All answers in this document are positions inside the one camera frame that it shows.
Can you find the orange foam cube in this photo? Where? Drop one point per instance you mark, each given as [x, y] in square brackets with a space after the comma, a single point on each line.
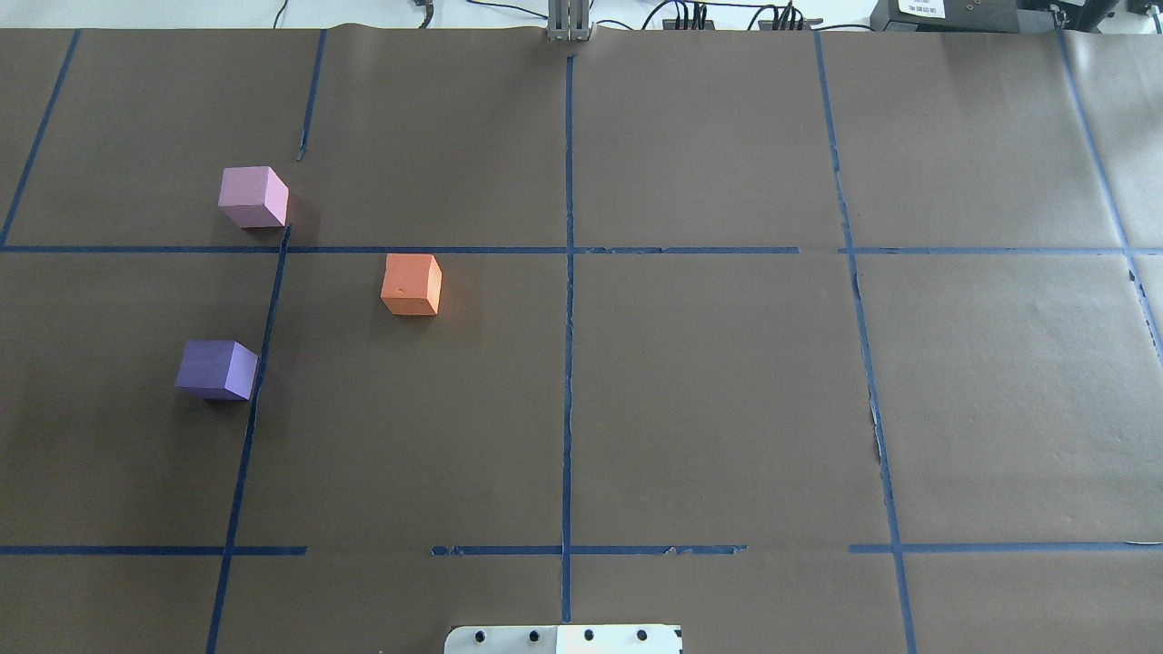
[412, 284]

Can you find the brown paper table cover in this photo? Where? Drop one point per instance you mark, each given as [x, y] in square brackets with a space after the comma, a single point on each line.
[805, 343]

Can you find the black power strip left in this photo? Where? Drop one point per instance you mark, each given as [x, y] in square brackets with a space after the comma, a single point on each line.
[699, 21]

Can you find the black power strip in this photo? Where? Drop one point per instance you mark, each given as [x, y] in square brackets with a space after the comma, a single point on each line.
[699, 21]
[787, 24]

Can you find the pink foam cube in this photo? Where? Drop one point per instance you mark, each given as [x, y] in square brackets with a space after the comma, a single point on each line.
[253, 197]

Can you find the purple foam cube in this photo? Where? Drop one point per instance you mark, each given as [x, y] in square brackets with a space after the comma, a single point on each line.
[217, 370]

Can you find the black power strip right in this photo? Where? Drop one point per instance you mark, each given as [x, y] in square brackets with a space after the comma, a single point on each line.
[787, 24]

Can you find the black equipment box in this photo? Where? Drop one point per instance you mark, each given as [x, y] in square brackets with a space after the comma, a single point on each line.
[992, 17]

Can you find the aluminium frame post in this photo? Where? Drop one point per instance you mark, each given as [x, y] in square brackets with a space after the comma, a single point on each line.
[569, 20]

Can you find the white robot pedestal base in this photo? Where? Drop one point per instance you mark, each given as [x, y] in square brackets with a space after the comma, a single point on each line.
[566, 638]

